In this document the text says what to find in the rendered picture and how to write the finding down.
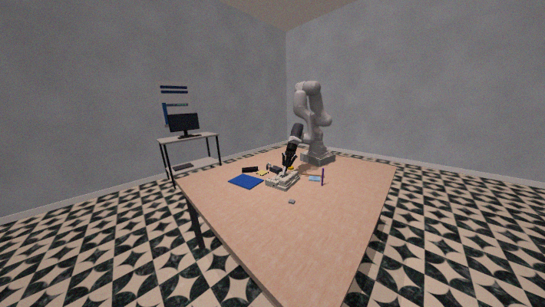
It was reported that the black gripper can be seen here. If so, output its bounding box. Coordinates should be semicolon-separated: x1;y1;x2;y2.
282;143;297;176

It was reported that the beige desk phone body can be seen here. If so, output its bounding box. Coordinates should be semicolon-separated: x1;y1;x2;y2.
265;172;300;191

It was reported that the beige telephone handset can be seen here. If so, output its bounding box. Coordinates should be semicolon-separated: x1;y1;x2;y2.
280;170;299;185

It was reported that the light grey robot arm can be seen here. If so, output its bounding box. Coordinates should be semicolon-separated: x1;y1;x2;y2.
288;81;332;157

